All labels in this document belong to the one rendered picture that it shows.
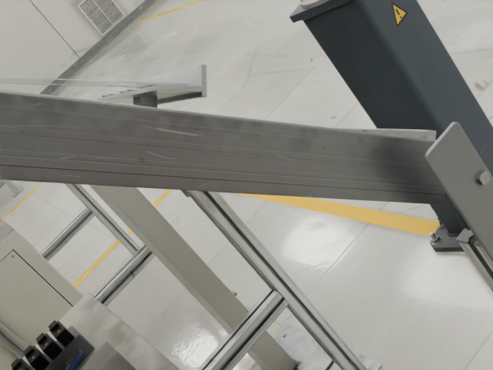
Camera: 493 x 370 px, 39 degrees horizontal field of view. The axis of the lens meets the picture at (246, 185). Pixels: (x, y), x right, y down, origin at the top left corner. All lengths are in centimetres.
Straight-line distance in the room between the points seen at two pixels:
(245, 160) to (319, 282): 142
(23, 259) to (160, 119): 152
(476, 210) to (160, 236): 97
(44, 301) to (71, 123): 156
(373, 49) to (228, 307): 66
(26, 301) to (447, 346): 113
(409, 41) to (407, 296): 62
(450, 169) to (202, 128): 23
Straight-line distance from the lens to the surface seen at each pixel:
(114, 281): 205
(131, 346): 102
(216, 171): 56
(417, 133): 72
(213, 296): 161
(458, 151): 65
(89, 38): 896
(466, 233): 72
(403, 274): 180
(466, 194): 66
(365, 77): 152
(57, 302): 207
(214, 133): 55
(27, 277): 203
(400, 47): 148
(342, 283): 191
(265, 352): 171
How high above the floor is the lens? 106
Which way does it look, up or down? 23 degrees down
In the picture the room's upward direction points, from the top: 39 degrees counter-clockwise
